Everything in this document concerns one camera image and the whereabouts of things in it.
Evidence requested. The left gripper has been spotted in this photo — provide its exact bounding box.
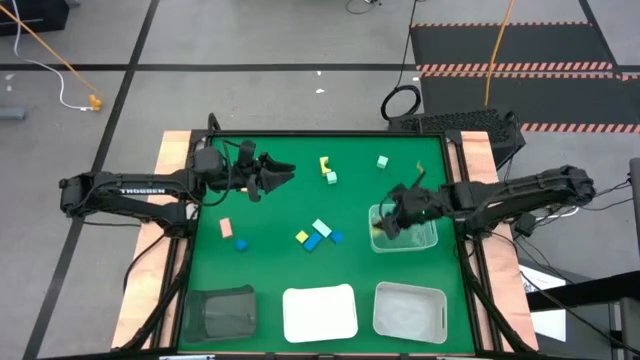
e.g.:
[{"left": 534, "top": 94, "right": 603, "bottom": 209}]
[{"left": 219, "top": 140, "right": 296, "bottom": 202}]

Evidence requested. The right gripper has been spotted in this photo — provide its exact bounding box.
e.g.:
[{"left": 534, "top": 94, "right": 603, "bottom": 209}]
[{"left": 382, "top": 185, "right": 446, "bottom": 240}]

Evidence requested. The mint rectangular block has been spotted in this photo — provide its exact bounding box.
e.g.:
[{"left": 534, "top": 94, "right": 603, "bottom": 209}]
[{"left": 311, "top": 218, "right": 333, "bottom": 239}]

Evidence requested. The blue rectangular block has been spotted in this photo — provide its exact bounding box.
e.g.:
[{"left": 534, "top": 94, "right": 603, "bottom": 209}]
[{"left": 302, "top": 231, "right": 324, "bottom": 253}]

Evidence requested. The clear plastic container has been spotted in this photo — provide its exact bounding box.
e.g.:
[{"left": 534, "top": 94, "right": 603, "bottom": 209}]
[{"left": 368, "top": 202, "right": 440, "bottom": 254}]

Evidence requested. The white plastic bin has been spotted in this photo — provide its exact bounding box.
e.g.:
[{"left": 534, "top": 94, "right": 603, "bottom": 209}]
[{"left": 372, "top": 280, "right": 449, "bottom": 345}]

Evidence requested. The white tray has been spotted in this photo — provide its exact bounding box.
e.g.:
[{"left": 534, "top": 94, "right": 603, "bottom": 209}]
[{"left": 282, "top": 283, "right": 360, "bottom": 345}]

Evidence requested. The black perforated computer tower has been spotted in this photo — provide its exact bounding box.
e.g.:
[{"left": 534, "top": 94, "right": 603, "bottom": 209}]
[{"left": 387, "top": 108, "right": 527, "bottom": 171}]

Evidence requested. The wooden side board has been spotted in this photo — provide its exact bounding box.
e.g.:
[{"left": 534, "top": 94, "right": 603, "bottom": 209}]
[
  {"left": 110, "top": 130, "right": 201, "bottom": 351},
  {"left": 459, "top": 130, "right": 540, "bottom": 351}
]

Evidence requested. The black power adapter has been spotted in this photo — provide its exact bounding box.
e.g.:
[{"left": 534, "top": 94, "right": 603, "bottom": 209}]
[{"left": 514, "top": 212, "right": 539, "bottom": 237}]

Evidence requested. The dark transparent bin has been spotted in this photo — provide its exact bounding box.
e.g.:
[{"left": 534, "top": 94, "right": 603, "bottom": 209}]
[{"left": 180, "top": 284, "right": 259, "bottom": 345}]

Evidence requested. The white box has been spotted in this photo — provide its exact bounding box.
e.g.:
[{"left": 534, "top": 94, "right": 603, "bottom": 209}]
[{"left": 519, "top": 264, "right": 569, "bottom": 342}]

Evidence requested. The black striped-edge floor mat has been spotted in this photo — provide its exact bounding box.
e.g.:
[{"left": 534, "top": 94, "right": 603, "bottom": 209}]
[
  {"left": 409, "top": 21, "right": 617, "bottom": 72},
  {"left": 418, "top": 71, "right": 640, "bottom": 134}
]

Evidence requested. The black bar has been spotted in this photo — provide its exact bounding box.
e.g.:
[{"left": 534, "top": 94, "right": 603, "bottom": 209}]
[{"left": 527, "top": 271, "right": 640, "bottom": 312}]

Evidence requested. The black box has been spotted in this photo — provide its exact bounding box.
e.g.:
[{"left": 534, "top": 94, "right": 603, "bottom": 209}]
[{"left": 0, "top": 0, "right": 70, "bottom": 36}]

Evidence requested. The black coiled cable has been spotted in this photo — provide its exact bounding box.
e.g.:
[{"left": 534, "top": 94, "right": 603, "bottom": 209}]
[{"left": 379, "top": 0, "right": 424, "bottom": 122}]

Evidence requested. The black cable loop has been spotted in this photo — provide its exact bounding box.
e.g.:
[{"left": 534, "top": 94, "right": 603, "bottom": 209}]
[{"left": 344, "top": 0, "right": 384, "bottom": 16}]

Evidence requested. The orange cable with plug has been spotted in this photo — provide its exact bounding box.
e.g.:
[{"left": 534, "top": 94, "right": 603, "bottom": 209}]
[{"left": 0, "top": 3, "right": 104, "bottom": 112}]

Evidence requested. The yellow cable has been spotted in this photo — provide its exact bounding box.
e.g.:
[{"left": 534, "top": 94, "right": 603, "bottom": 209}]
[{"left": 482, "top": 0, "right": 516, "bottom": 108}]

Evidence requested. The white cable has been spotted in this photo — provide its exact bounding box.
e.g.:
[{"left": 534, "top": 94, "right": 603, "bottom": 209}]
[{"left": 10, "top": 0, "right": 94, "bottom": 111}]

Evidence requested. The grey post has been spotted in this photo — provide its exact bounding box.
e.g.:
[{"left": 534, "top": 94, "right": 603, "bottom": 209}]
[{"left": 628, "top": 157, "right": 640, "bottom": 241}]

